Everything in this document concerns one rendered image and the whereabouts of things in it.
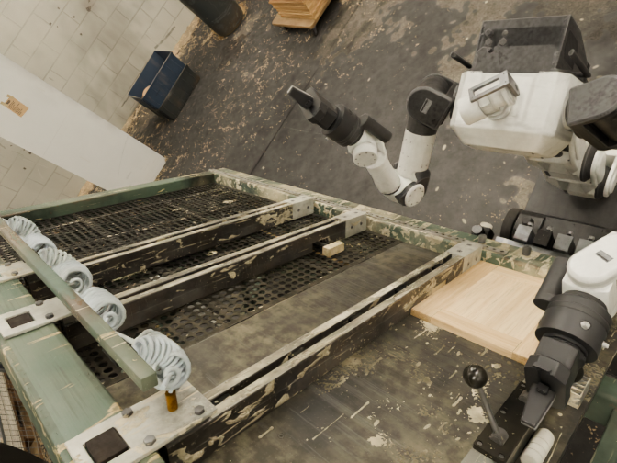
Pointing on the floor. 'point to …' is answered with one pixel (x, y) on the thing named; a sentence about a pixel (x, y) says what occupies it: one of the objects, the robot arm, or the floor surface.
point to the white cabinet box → (70, 132)
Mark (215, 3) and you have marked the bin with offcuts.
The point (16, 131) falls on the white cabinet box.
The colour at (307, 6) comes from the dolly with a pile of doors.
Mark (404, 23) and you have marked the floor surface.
